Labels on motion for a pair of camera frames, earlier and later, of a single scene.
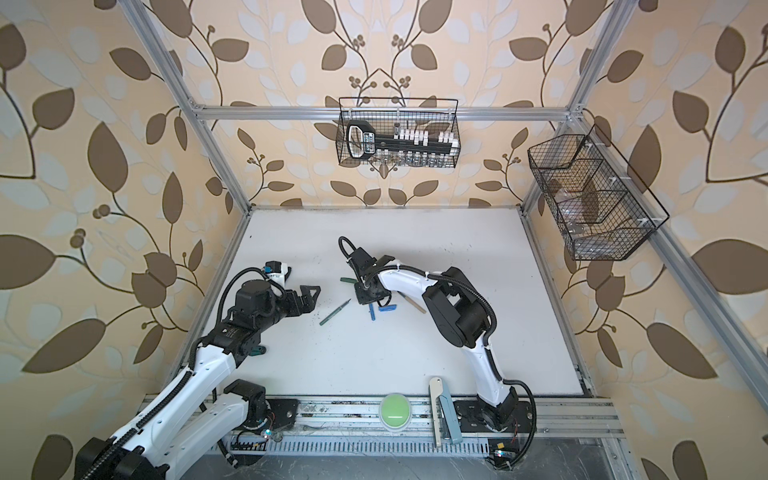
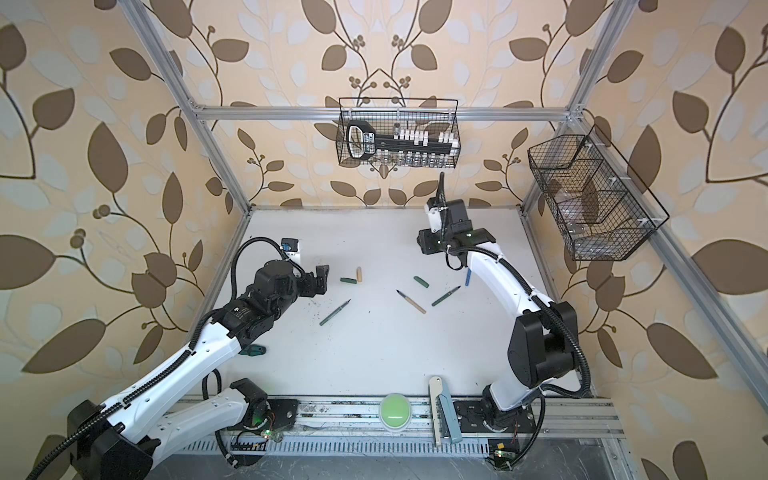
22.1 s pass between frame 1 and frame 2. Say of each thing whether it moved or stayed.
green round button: stayed
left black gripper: moved
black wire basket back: stayed
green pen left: stayed
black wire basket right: stayed
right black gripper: moved
